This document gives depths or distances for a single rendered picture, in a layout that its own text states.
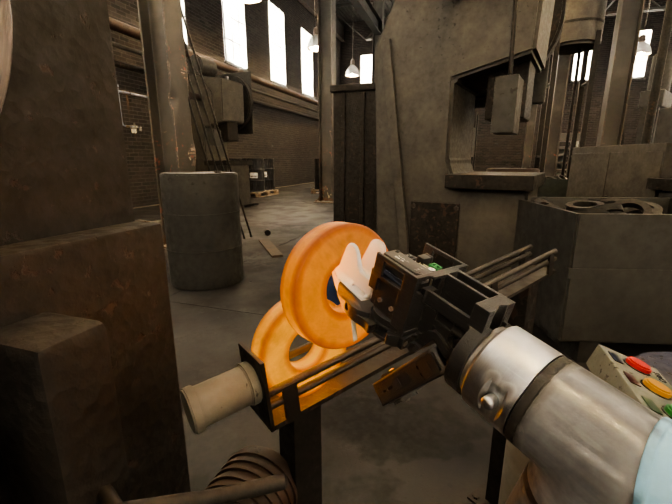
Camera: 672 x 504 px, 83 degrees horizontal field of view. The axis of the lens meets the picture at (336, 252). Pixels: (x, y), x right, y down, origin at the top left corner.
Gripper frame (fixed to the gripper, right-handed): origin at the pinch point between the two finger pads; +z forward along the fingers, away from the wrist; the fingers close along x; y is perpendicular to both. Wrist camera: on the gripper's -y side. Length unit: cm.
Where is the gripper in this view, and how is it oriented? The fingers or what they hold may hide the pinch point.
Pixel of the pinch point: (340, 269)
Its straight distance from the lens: 46.0
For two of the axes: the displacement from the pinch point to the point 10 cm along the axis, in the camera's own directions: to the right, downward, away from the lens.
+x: -8.1, 1.4, -5.8
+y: 1.5, -8.9, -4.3
